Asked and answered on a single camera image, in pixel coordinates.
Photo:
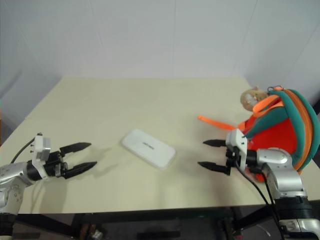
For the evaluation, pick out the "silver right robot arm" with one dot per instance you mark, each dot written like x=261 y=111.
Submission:
x=282 y=175

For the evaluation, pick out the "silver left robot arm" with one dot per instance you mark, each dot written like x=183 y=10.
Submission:
x=15 y=172

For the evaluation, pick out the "white rectangular case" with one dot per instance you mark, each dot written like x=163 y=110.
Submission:
x=148 y=148

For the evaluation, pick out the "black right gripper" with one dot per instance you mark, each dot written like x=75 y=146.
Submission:
x=231 y=156

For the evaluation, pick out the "black table frame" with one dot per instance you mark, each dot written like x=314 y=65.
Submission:
x=150 y=220

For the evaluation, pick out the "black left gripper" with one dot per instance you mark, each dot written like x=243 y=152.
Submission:
x=53 y=163

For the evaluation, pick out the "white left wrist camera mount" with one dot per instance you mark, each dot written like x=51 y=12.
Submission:
x=40 y=150

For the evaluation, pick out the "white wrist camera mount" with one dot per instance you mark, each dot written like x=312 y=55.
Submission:
x=238 y=145
x=40 y=150

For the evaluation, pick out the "green and orange backpack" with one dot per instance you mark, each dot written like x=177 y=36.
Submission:
x=280 y=125

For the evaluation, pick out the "beige plush charm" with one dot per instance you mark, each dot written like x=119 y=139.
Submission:
x=251 y=98

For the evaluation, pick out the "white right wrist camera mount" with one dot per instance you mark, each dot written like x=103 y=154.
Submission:
x=238 y=145

